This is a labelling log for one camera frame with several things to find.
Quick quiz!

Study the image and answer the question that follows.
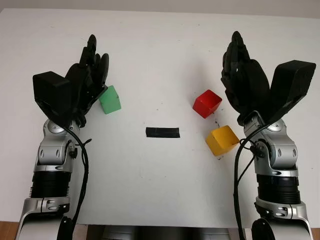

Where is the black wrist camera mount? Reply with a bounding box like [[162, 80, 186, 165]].
[[32, 71, 71, 125], [262, 59, 317, 125]]

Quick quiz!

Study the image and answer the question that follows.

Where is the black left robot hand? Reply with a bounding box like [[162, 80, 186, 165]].
[[63, 34, 110, 128]]

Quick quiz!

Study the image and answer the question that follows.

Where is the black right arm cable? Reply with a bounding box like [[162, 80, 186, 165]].
[[233, 124, 266, 240]]

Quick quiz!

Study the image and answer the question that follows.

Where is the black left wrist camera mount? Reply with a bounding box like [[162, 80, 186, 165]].
[[32, 71, 71, 125]]

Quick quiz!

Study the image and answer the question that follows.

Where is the black tape strip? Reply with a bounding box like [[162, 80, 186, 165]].
[[145, 126, 181, 139]]

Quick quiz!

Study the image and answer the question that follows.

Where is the green cube block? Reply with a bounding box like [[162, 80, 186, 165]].
[[98, 85, 122, 115]]

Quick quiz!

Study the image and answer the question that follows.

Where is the yellow cube block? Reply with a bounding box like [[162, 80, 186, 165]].
[[205, 125, 240, 157]]

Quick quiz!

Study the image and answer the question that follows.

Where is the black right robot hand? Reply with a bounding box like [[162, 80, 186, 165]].
[[220, 30, 272, 126]]

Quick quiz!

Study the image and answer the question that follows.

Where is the dark robot torso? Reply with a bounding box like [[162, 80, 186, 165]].
[[86, 224, 231, 240]]

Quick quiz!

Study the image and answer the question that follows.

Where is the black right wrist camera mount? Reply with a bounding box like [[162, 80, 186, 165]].
[[262, 59, 317, 125]]

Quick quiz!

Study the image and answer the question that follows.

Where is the red cube block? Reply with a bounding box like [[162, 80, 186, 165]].
[[192, 89, 223, 119]]

